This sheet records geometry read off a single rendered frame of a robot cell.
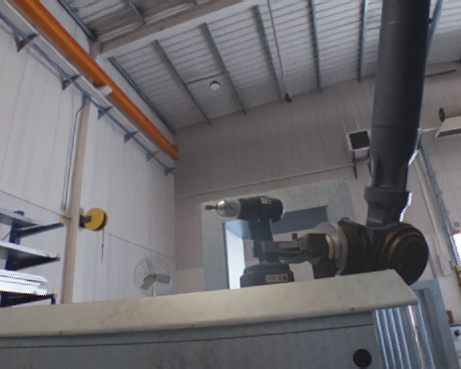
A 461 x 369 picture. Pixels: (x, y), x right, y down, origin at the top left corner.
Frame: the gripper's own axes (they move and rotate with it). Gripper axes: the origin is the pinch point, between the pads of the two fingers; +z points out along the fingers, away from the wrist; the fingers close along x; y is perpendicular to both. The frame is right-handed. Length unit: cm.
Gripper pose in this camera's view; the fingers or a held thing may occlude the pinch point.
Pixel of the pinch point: (265, 249)
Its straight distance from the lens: 81.0
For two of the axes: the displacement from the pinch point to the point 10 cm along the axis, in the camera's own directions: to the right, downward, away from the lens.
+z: -9.3, -0.7, -3.6
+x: 3.6, -3.9, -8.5
